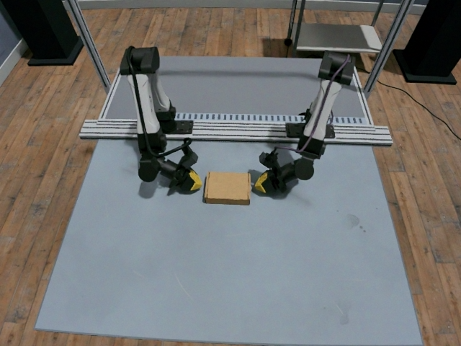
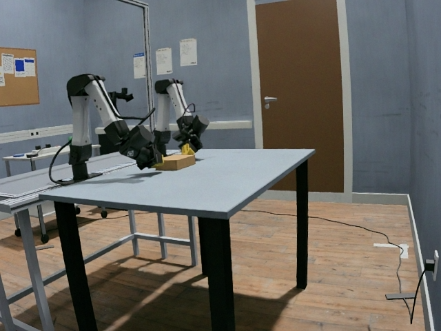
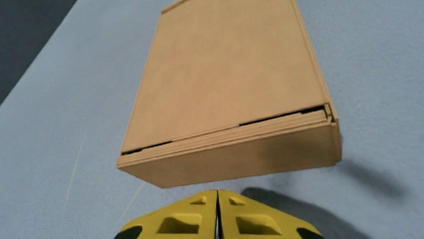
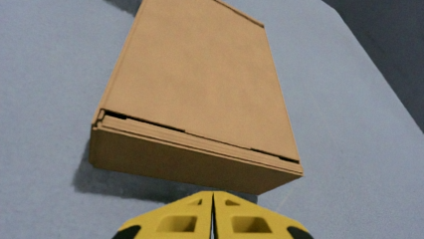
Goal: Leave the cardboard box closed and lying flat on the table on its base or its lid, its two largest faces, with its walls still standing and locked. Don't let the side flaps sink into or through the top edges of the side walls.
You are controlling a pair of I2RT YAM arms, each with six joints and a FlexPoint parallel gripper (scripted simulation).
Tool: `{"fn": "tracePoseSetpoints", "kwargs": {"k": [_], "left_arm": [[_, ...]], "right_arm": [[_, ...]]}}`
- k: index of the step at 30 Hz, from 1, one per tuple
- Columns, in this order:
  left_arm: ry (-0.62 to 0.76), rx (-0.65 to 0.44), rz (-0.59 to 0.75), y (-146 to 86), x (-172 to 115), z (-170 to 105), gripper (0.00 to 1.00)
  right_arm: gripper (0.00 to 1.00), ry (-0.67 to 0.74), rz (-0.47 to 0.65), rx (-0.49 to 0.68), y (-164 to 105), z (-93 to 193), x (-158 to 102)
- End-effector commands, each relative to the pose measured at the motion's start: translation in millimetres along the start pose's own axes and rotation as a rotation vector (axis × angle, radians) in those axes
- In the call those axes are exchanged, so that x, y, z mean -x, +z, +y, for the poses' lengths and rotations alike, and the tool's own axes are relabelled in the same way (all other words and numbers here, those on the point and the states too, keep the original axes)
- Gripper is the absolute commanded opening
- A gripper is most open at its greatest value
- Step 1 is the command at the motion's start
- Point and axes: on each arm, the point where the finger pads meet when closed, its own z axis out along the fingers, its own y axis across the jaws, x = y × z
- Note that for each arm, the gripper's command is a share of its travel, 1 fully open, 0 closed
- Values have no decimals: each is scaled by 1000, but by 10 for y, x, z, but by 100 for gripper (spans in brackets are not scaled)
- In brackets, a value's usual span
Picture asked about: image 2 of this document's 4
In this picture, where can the brown cardboard box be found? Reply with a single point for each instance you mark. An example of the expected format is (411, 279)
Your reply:
(177, 162)

